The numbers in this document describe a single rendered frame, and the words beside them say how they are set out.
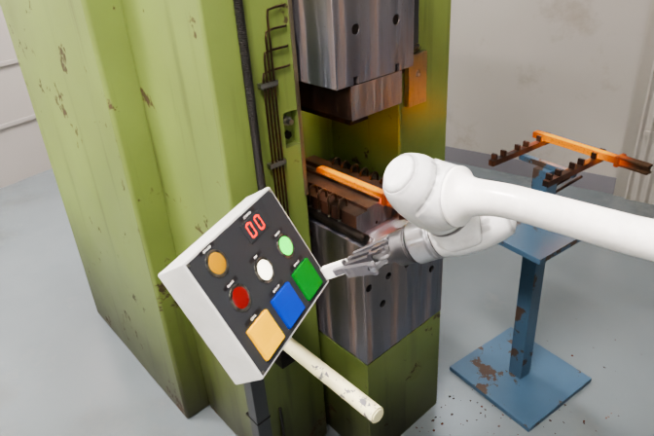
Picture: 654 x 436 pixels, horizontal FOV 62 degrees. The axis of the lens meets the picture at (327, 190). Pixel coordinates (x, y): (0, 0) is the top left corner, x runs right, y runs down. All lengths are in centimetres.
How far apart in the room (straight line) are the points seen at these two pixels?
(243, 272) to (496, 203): 54
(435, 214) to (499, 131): 323
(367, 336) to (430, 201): 92
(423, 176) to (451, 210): 7
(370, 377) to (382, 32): 108
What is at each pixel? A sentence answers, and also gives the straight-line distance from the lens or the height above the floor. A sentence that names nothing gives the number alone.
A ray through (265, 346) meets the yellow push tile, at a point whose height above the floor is 100.
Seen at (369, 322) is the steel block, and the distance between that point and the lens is 173.
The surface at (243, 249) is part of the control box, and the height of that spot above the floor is 115.
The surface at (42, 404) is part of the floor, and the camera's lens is 274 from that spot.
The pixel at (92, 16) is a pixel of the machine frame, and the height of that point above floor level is 156.
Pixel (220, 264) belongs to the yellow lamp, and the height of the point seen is 116.
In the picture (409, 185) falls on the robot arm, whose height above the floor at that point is 137.
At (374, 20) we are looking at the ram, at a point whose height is 151.
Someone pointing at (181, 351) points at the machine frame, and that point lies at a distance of 219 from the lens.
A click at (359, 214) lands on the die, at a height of 98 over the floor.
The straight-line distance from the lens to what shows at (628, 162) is 195.
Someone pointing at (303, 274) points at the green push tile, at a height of 103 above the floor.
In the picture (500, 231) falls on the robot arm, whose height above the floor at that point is 124.
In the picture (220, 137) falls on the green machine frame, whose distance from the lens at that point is 138.
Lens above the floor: 176
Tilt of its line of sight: 27 degrees down
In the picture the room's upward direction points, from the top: 4 degrees counter-clockwise
